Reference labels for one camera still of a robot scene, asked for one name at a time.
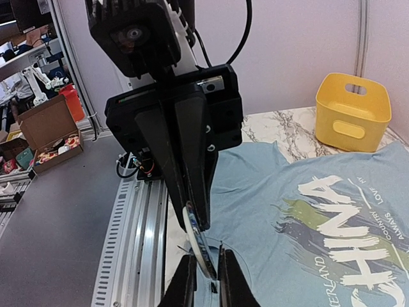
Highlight yellow plastic basket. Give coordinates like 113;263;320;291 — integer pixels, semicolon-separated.
315;73;392;152

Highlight right aluminium frame post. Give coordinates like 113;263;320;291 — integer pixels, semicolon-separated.
354;0;370;77

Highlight dark round brooch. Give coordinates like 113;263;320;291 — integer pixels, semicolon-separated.
182;201;217;280

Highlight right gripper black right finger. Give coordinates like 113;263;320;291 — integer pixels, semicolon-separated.
217;246;260;307

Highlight open cardboard box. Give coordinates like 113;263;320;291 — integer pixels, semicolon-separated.
19;95;84;174

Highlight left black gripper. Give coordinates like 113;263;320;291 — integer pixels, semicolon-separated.
104;64;243;231

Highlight light blue printed t-shirt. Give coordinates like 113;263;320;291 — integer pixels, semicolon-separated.
206;142;408;306

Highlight front aluminium rail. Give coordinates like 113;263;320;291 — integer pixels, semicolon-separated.
91;179;168;307

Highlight left aluminium frame post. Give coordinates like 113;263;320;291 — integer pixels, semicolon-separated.
49;0;103;141

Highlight red plastic bottle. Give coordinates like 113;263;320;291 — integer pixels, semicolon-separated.
59;84;86;122

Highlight aluminium frame post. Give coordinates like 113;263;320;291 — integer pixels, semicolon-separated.
354;0;370;77
49;0;103;141

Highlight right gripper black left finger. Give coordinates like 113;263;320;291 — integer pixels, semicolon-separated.
161;255;197;307

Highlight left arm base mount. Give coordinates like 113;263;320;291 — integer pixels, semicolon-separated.
116;152;162;182

